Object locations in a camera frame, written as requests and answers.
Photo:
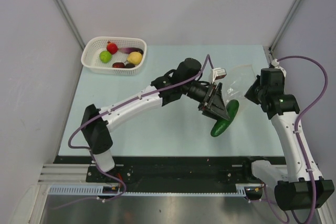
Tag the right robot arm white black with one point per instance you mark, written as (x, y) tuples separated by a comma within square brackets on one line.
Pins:
[(302, 185)]

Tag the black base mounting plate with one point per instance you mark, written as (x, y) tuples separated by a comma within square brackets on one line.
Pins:
[(182, 175)]

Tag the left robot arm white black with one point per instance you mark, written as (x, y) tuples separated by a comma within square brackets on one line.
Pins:
[(97, 124)]

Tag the green fake pepper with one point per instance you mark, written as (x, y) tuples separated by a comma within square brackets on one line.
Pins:
[(105, 57)]

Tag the purple fake eggplant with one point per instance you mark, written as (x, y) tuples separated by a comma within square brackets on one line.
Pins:
[(128, 50)]

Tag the yellow fake lemon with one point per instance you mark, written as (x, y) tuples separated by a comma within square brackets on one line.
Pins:
[(134, 58)]

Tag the red fake apple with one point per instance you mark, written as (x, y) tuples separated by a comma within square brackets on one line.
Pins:
[(112, 48)]

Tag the green fake cucumber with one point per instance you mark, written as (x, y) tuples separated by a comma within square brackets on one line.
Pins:
[(222, 124)]

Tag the white perforated plastic basket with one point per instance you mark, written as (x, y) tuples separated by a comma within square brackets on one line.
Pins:
[(90, 56)]

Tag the dark brown fake fruit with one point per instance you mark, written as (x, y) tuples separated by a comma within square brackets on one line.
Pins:
[(129, 66)]

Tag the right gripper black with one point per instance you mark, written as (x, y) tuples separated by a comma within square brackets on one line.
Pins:
[(250, 94)]

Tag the clear polka dot zip bag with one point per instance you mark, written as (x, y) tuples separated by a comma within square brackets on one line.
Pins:
[(236, 84)]

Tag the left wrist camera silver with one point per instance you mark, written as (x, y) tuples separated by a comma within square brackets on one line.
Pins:
[(217, 74)]

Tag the dark red fake plum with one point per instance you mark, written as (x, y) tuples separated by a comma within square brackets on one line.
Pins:
[(118, 65)]

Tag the white slotted cable duct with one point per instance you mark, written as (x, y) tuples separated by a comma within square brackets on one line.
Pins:
[(83, 190)]

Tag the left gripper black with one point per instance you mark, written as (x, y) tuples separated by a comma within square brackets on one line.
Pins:
[(217, 105)]

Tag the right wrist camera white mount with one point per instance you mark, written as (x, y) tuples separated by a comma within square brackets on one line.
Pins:
[(276, 64)]

